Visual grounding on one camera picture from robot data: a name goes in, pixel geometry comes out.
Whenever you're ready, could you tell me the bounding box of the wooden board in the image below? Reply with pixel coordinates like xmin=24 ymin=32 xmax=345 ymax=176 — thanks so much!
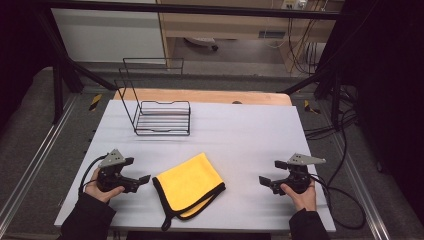
xmin=113 ymin=87 xmax=294 ymax=107

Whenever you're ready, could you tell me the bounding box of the yellow cloth with black trim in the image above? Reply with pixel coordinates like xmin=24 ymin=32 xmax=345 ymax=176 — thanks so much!
xmin=151 ymin=152 xmax=227 ymax=233

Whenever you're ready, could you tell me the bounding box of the person's left hand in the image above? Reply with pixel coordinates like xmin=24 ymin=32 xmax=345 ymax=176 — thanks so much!
xmin=84 ymin=168 xmax=126 ymax=205

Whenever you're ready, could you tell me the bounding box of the white cabinet panel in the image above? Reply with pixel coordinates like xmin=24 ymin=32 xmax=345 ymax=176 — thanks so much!
xmin=51 ymin=7 xmax=167 ymax=65

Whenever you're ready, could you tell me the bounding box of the white power strip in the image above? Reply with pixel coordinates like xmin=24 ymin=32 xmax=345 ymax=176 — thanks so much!
xmin=281 ymin=0 xmax=308 ymax=11

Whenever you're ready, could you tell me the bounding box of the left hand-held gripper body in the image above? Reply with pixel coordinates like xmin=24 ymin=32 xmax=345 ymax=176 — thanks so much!
xmin=96 ymin=148 xmax=141 ymax=194

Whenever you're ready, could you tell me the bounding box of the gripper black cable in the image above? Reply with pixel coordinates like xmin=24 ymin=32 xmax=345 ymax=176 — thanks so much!
xmin=309 ymin=172 xmax=367 ymax=231
xmin=77 ymin=154 xmax=110 ymax=198

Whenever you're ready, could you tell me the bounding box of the yellow black tape marker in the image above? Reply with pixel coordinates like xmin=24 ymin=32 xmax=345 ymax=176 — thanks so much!
xmin=303 ymin=99 xmax=322 ymax=115
xmin=88 ymin=93 xmax=103 ymax=112

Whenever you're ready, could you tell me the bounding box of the black metal frame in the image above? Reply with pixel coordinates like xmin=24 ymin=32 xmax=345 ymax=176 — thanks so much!
xmin=33 ymin=0 xmax=368 ymax=125

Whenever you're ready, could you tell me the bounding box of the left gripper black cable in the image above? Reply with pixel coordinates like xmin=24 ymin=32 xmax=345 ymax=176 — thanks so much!
xmin=77 ymin=154 xmax=110 ymax=198

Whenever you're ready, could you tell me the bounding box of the person's right hand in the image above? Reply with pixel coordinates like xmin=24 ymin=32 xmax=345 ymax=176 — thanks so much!
xmin=280 ymin=179 xmax=318 ymax=213

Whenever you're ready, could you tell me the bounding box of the black floor cable bundle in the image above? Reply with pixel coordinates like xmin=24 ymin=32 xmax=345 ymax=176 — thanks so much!
xmin=303 ymin=84 xmax=359 ymax=142

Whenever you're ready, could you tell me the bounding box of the aluminium rail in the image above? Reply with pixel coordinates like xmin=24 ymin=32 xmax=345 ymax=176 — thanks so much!
xmin=0 ymin=94 xmax=79 ymax=228
xmin=328 ymin=133 xmax=394 ymax=240

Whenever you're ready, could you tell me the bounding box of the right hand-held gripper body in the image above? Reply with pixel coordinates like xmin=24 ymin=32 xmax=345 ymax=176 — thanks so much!
xmin=271 ymin=152 xmax=327 ymax=196

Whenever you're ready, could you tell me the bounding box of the white chair base with caster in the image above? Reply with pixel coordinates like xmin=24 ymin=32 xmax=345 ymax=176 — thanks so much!
xmin=182 ymin=36 xmax=220 ymax=52

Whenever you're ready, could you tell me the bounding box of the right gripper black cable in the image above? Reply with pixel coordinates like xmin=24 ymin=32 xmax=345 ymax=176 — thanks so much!
xmin=309 ymin=172 xmax=367 ymax=231

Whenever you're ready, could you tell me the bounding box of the hanging black cable bundle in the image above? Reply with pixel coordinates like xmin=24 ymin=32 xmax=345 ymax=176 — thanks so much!
xmin=285 ymin=16 xmax=334 ymax=76

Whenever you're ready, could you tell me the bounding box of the black wire rack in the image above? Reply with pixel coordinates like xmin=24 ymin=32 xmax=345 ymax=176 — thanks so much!
xmin=113 ymin=57 xmax=192 ymax=137

